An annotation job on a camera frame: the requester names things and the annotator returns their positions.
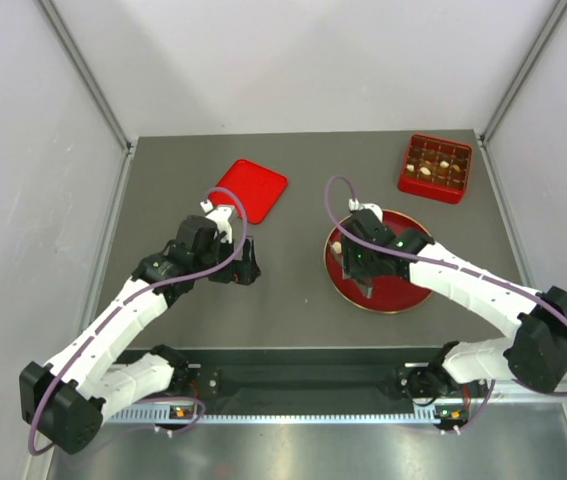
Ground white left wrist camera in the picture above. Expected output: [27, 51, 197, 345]
[200, 200, 237, 244]

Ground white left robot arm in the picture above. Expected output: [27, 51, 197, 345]
[19, 205, 260, 456]

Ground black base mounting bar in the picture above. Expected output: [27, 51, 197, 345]
[180, 348, 435, 416]

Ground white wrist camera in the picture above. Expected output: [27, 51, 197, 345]
[348, 198, 383, 222]
[200, 200, 237, 244]

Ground round dark red plate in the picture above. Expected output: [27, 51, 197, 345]
[324, 210, 430, 313]

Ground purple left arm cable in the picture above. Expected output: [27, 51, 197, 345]
[27, 187, 248, 456]

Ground red compartment chocolate box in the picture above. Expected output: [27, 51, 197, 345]
[397, 133, 473, 205]

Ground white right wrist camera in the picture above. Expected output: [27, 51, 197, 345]
[348, 198, 383, 222]

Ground red rectangular lid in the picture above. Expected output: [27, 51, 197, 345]
[216, 158, 288, 225]

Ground metal serving tongs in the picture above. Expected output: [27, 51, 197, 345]
[328, 242, 373, 298]

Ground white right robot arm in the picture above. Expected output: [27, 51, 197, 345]
[339, 200, 567, 396]

